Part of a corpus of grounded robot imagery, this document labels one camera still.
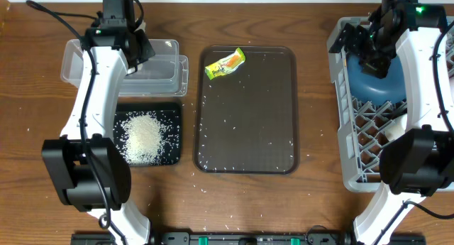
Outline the cream paper cup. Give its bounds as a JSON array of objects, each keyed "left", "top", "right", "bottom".
[{"left": 384, "top": 114, "right": 407, "bottom": 141}]

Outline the silver foil wrapper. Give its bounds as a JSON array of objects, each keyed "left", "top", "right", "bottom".
[{"left": 127, "top": 63, "right": 143, "bottom": 75}]

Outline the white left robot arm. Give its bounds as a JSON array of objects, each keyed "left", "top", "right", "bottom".
[{"left": 42, "top": 28, "right": 154, "bottom": 244}]

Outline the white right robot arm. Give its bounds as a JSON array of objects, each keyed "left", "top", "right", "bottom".
[{"left": 330, "top": 0, "right": 453, "bottom": 244}]

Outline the black waste tray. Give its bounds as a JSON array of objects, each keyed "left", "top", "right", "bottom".
[{"left": 113, "top": 102, "right": 182, "bottom": 167}]

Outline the grey plastic dishwasher rack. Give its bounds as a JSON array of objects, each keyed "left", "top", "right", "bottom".
[{"left": 328, "top": 27, "right": 453, "bottom": 192}]

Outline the clear plastic bin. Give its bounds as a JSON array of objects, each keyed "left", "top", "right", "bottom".
[{"left": 60, "top": 39, "right": 189, "bottom": 97}]

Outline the yellow green snack wrapper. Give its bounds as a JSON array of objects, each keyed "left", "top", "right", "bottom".
[{"left": 204, "top": 48, "right": 245, "bottom": 80}]

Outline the dark brown serving tray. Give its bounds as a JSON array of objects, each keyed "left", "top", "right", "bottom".
[{"left": 193, "top": 45, "right": 299, "bottom": 175}]

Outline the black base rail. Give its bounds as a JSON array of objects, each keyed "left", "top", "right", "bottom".
[{"left": 70, "top": 232, "right": 427, "bottom": 245}]

